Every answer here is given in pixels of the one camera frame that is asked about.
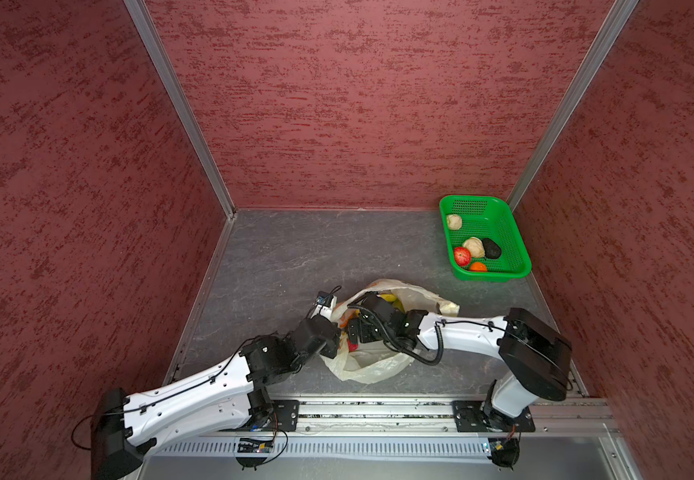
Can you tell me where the beige round fruit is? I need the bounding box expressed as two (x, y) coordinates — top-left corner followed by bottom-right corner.
(462, 237), (486, 258)
(446, 214), (463, 231)

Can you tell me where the red apple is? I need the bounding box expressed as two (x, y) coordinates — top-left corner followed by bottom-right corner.
(453, 247), (472, 268)

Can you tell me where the controller board with wires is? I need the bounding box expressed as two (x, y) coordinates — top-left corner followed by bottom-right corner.
(235, 414), (290, 471)
(488, 427), (521, 470)

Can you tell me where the beige round fruit in basket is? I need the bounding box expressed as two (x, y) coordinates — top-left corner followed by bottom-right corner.
(446, 214), (463, 231)

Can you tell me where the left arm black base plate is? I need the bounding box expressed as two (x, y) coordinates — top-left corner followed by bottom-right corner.
(249, 400), (301, 433)

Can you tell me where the yellow banana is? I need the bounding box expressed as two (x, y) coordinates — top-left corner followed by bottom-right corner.
(380, 293), (398, 303)

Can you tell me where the translucent yellow plastic bag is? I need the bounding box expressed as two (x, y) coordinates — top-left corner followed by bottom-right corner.
(321, 279), (460, 385)

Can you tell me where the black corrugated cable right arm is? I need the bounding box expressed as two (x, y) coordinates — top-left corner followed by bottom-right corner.
(346, 304), (445, 367)

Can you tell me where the aluminium corner post right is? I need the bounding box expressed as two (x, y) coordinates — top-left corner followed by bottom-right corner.
(508, 0), (639, 211)

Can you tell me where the perforated cable duct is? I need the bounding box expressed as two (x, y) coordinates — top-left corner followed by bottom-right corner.
(158, 436), (489, 462)

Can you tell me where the orange fruit in basket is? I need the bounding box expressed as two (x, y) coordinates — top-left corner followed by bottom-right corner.
(469, 262), (488, 272)

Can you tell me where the right controller board with wires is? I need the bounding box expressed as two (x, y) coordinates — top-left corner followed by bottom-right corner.
(488, 427), (521, 470)

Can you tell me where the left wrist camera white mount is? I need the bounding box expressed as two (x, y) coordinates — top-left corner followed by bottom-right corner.
(307, 286), (341, 320)

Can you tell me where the left controller board with wires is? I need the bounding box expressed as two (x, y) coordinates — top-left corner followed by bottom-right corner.
(235, 414), (290, 471)

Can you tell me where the black avocado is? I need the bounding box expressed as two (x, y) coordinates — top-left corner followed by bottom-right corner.
(482, 238), (503, 259)

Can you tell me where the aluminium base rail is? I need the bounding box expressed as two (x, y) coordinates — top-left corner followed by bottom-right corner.
(133, 395), (621, 434)

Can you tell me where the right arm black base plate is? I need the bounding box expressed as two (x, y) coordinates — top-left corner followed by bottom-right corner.
(452, 400), (536, 434)

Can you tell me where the aluminium corner post left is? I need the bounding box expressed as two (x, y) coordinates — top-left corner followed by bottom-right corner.
(124, 0), (237, 221)

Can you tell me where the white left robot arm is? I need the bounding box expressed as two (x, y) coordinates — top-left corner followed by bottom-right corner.
(90, 315), (341, 479)

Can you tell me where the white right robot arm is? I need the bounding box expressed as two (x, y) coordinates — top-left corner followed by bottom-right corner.
(347, 292), (572, 433)

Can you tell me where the green plastic basket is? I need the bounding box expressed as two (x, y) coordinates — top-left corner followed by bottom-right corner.
(439, 195), (532, 283)

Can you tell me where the aluminium corner post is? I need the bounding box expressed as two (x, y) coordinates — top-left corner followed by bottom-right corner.
(508, 0), (639, 211)
(124, 0), (237, 221)

